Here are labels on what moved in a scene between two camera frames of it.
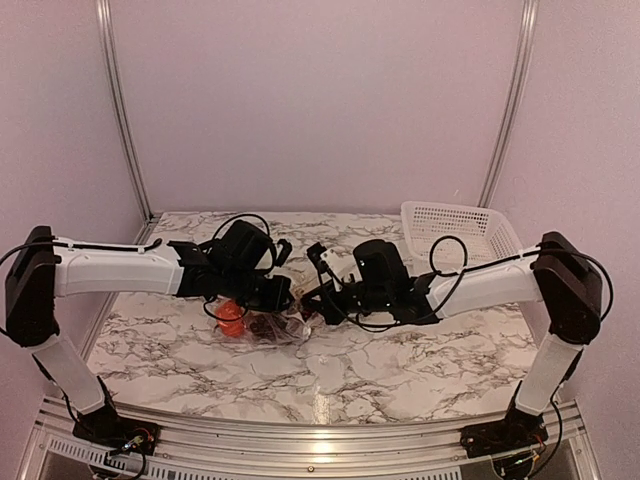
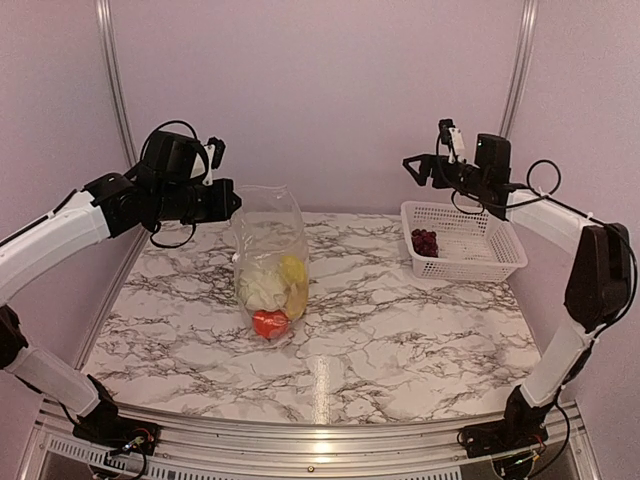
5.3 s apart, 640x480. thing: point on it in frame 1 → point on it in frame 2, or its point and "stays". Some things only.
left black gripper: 274,304 → 221,209
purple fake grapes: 267,327 → 425,243
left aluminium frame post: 148,215 stays
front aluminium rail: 418,450 stays
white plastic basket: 444,236 stays
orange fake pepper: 230,317 → 271,324
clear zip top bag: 271,327 → 267,227
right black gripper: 328,307 → 438,161
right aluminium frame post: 512,104 stays
